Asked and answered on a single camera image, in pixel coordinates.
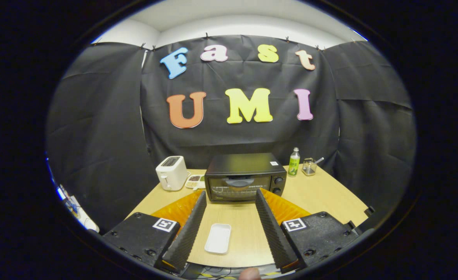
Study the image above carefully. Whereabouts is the black backdrop cloth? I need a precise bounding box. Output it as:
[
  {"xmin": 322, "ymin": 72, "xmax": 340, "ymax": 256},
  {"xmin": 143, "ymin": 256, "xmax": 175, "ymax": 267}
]
[{"xmin": 46, "ymin": 34, "xmax": 417, "ymax": 234}]

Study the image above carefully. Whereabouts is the white rectangular plastic tray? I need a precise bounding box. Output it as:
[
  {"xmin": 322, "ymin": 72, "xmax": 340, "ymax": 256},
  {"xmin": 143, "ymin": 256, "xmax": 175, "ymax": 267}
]
[{"xmin": 205, "ymin": 223, "xmax": 232, "ymax": 255}]

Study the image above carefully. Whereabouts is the small wire basket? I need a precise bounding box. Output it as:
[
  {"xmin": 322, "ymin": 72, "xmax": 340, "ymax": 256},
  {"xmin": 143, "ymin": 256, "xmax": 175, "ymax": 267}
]
[{"xmin": 302, "ymin": 157, "xmax": 325, "ymax": 177}]

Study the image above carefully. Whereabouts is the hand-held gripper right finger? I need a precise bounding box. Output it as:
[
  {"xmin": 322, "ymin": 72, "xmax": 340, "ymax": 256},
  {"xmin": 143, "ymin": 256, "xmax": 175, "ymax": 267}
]
[{"xmin": 255, "ymin": 188, "xmax": 370, "ymax": 274}]

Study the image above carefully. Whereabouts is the small tray of snacks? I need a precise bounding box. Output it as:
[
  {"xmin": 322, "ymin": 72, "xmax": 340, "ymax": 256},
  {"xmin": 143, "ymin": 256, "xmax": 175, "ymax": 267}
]
[{"xmin": 185, "ymin": 174, "xmax": 206, "ymax": 190}]

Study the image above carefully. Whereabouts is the green label drink bottle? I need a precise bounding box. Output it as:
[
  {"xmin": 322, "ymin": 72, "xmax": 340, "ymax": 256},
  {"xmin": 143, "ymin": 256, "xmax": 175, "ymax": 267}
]
[{"xmin": 288, "ymin": 147, "xmax": 301, "ymax": 177}]

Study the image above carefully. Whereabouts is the black toaster oven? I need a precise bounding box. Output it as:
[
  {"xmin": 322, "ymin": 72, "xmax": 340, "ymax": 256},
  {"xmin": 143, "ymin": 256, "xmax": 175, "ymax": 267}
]
[{"xmin": 205, "ymin": 152, "xmax": 288, "ymax": 203}]

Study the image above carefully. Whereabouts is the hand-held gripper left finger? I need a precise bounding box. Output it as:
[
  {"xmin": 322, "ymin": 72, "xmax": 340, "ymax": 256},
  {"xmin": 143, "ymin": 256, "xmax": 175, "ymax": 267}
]
[{"xmin": 103, "ymin": 190, "xmax": 207, "ymax": 274}]

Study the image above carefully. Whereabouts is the white pop-up toaster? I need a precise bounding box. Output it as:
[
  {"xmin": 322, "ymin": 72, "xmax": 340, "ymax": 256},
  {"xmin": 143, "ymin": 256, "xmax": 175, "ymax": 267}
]
[{"xmin": 156, "ymin": 156, "xmax": 189, "ymax": 191}]

